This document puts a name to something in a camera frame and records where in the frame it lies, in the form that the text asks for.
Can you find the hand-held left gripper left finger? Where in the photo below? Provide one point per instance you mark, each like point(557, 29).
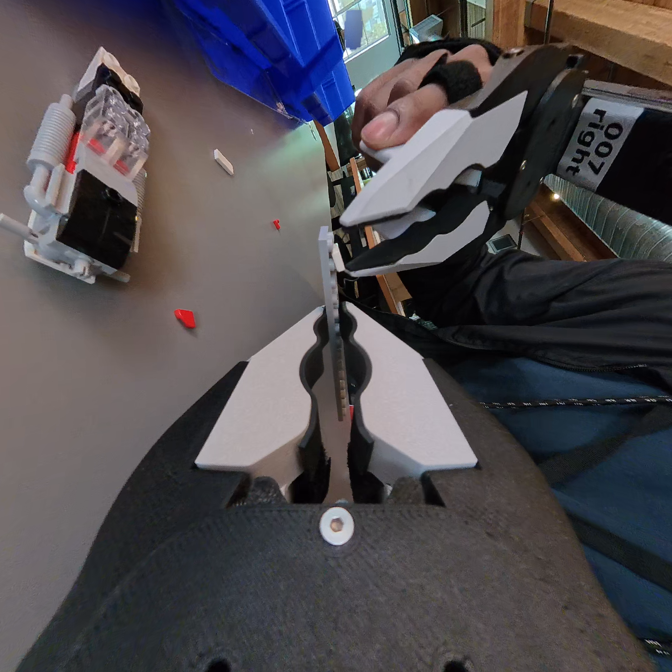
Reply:
point(262, 409)

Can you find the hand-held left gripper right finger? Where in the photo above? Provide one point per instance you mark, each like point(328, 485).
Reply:
point(409, 414)

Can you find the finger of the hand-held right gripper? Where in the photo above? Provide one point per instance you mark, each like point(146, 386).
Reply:
point(420, 168)
point(446, 249)

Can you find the white tile brick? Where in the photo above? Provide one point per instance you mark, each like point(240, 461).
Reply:
point(337, 260)
point(223, 161)

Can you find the long grey studded plate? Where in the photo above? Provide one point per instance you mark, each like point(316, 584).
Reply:
point(330, 283)

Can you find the person's right forearm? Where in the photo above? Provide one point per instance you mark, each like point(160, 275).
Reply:
point(551, 304)

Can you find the grey desk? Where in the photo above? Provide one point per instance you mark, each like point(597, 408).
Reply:
point(131, 367)

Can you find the person's right hand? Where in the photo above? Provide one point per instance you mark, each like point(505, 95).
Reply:
point(388, 94)

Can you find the blue plastic bin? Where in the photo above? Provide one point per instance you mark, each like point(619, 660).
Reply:
point(309, 31)
point(336, 97)
point(220, 31)

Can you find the wooden ceiling beam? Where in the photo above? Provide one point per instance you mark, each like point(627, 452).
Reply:
point(603, 31)

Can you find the large window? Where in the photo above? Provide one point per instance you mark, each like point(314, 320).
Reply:
point(380, 21)

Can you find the person's blue jacket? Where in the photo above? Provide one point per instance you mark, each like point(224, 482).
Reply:
point(603, 462)

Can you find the black white brick vehicle model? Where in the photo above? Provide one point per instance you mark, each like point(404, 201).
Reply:
point(94, 225)

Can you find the white wall vent grille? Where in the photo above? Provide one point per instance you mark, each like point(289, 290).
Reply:
point(497, 244)

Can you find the silver ventilation duct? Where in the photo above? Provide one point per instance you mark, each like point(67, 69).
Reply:
point(619, 225)

